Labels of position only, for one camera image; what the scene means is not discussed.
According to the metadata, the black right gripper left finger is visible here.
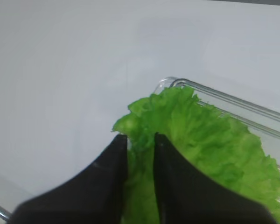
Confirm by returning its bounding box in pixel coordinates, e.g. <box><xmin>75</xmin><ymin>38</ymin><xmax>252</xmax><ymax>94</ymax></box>
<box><xmin>7</xmin><ymin>134</ymin><xmax>128</xmax><ymax>224</ymax></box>

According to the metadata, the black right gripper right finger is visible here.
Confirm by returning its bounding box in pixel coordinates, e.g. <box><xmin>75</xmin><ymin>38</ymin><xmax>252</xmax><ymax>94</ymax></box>
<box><xmin>154</xmin><ymin>133</ymin><xmax>280</xmax><ymax>224</ymax></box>

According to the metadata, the green lettuce leaf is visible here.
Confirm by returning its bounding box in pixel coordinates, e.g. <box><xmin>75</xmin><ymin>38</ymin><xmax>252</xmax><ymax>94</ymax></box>
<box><xmin>112</xmin><ymin>87</ymin><xmax>280</xmax><ymax>224</ymax></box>

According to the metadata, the clear lettuce cheese container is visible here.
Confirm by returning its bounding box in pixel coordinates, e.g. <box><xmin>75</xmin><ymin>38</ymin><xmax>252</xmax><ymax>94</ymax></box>
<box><xmin>154</xmin><ymin>77</ymin><xmax>280</xmax><ymax>171</ymax></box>

